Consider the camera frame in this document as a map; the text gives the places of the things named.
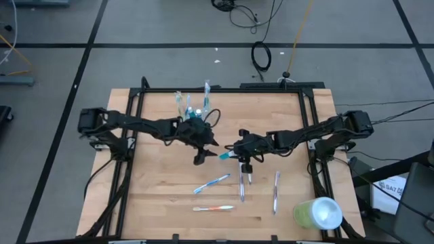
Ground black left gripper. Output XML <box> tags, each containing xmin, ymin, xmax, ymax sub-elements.
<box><xmin>176</xmin><ymin>116</ymin><xmax>220</xmax><ymax>166</ymax></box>

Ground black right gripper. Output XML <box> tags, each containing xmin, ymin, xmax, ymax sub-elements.
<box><xmin>232</xmin><ymin>128</ymin><xmax>274</xmax><ymax>174</ymax></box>

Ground blue and white toothbrush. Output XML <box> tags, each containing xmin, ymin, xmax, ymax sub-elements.
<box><xmin>192</xmin><ymin>173</ymin><xmax>232</xmax><ymax>195</ymax></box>
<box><xmin>202</xmin><ymin>79</ymin><xmax>212</xmax><ymax>115</ymax></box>

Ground maroon and white toothbrush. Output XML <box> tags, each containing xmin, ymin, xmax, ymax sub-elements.
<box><xmin>272</xmin><ymin>170</ymin><xmax>281</xmax><ymax>216</ymax></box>

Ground green and white toothbrush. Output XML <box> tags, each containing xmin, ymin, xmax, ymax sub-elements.
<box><xmin>174</xmin><ymin>90</ymin><xmax>184</xmax><ymax>115</ymax></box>

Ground clear acrylic organizer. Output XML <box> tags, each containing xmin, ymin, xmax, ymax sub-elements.
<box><xmin>173</xmin><ymin>88</ymin><xmax>213</xmax><ymax>120</ymax></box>

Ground green plastic cup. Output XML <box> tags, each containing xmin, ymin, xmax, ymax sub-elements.
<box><xmin>293</xmin><ymin>196</ymin><xmax>344</xmax><ymax>231</ymax></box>

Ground white printed box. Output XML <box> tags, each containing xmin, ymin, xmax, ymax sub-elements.
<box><xmin>370</xmin><ymin>175</ymin><xmax>408</xmax><ymax>216</ymax></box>

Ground black chair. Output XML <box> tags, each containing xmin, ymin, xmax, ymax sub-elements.
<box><xmin>393</xmin><ymin>161</ymin><xmax>434</xmax><ymax>244</ymax></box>

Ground black floor object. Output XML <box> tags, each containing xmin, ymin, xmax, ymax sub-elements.
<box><xmin>0</xmin><ymin>105</ymin><xmax>14</xmax><ymax>123</ymax></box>

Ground black aluminium table frame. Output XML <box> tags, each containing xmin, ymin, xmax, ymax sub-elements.
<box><xmin>79</xmin><ymin>76</ymin><xmax>366</xmax><ymax>243</ymax></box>

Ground coiled black cable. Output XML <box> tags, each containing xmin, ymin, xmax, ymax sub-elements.
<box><xmin>250</xmin><ymin>40</ymin><xmax>273</xmax><ymax>74</ymax></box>

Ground yellow hanging cable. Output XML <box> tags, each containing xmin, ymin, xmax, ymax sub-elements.
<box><xmin>286</xmin><ymin>0</ymin><xmax>315</xmax><ymax>74</ymax></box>

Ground tangled black cables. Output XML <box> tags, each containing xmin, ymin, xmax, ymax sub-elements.
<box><xmin>210</xmin><ymin>0</ymin><xmax>285</xmax><ymax>35</ymax></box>

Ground thin black floor cable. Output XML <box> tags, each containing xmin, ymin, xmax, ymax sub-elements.
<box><xmin>371</xmin><ymin>101</ymin><xmax>434</xmax><ymax>125</ymax></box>
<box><xmin>334</xmin><ymin>99</ymin><xmax>434</xmax><ymax>107</ymax></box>

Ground grey base plate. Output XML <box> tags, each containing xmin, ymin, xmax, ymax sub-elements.
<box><xmin>0</xmin><ymin>75</ymin><xmax>36</xmax><ymax>87</ymax></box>

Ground yellow floor cable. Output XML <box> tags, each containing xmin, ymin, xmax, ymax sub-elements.
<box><xmin>0</xmin><ymin>33</ymin><xmax>34</xmax><ymax>77</ymax></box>

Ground white floor cable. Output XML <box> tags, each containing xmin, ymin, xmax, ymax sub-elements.
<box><xmin>0</xmin><ymin>0</ymin><xmax>18</xmax><ymax>66</ymax></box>

